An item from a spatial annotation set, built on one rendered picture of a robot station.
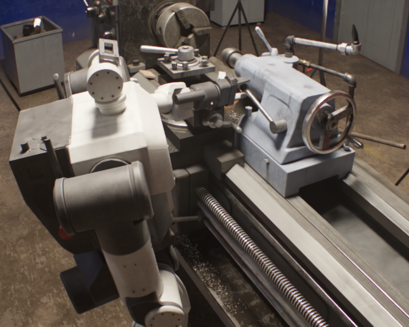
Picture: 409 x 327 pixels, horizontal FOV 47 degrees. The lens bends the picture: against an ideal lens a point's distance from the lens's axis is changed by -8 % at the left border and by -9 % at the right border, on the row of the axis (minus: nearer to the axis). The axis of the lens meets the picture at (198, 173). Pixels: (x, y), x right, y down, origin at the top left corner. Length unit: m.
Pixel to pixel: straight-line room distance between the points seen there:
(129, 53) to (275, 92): 1.07
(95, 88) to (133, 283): 0.35
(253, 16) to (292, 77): 4.59
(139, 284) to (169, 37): 1.67
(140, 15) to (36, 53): 2.10
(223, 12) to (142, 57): 3.53
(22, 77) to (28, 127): 3.53
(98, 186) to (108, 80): 0.21
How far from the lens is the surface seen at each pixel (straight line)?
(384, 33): 5.45
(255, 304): 1.91
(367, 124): 4.15
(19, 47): 4.46
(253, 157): 1.80
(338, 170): 1.80
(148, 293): 0.94
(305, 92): 1.65
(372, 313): 1.37
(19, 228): 3.01
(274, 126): 1.65
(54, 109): 1.06
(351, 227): 1.80
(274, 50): 1.94
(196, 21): 2.46
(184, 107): 1.65
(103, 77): 0.90
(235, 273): 2.02
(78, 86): 1.17
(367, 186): 1.83
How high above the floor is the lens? 1.83
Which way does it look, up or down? 34 degrees down
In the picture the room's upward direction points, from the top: straight up
